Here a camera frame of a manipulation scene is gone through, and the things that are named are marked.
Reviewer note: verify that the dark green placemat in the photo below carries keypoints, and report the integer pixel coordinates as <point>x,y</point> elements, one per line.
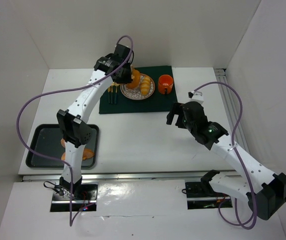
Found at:
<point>155,103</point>

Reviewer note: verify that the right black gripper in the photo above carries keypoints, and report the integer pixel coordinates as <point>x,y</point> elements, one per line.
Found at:
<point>178,115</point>

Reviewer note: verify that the orange mug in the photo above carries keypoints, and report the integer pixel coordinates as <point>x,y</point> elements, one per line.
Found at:
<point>165,84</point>

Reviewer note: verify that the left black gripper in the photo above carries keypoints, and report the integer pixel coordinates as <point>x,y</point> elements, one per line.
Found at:
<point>125,75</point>

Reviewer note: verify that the brown croissant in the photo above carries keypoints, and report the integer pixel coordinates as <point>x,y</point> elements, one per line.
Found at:
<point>87,154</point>

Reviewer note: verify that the round bun middle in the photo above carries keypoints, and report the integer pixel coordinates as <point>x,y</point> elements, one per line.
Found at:
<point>62,141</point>

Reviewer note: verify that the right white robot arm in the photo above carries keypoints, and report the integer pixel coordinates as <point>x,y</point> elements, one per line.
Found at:
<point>261,188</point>

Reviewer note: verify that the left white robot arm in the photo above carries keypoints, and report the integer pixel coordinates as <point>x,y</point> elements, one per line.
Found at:
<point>112,68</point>

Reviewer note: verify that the round bun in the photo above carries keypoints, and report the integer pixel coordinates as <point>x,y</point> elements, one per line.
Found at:
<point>62,141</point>
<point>64,157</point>

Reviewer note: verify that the gold fork dark handle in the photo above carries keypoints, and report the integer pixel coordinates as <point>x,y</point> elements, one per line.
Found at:
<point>111,94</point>

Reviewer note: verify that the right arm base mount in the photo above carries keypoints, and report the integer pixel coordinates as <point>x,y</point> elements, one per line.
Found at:
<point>198,198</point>

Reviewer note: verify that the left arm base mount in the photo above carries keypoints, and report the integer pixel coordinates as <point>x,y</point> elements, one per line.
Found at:
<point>84,199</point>

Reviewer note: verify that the aluminium rail right side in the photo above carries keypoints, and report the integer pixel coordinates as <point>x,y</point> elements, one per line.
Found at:
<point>231,106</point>

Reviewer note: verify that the striped long bread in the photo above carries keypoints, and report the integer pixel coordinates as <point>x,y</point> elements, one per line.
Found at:
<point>145,85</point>

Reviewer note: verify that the black baking tray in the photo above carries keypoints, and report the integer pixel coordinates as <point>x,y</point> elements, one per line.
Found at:
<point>46,141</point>

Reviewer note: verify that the gold knife dark handle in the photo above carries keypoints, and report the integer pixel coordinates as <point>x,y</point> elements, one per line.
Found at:
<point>109,96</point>

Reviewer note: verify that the round bun bottom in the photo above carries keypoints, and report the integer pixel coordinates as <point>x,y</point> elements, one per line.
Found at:
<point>64,157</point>

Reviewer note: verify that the large orange round bread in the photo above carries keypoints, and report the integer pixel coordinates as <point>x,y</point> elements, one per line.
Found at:
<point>135,80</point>

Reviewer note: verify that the floral patterned plate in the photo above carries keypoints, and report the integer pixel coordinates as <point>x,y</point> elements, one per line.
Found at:
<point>135,93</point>

